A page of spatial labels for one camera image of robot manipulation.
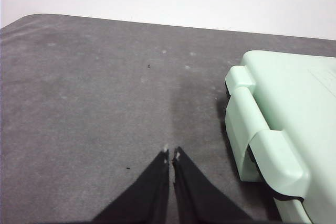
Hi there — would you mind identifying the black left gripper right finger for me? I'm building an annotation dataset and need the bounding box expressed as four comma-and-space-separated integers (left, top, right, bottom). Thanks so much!
171, 146, 253, 224

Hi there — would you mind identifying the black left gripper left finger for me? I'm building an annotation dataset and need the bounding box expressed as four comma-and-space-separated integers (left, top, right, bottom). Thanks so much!
91, 144, 170, 224

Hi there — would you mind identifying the mint green breakfast maker base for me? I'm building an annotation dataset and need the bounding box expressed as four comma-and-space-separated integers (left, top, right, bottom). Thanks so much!
224, 84, 336, 224

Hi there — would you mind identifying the mint green hinged griddle cover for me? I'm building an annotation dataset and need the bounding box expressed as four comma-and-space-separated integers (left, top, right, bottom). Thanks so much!
225, 50, 336, 201

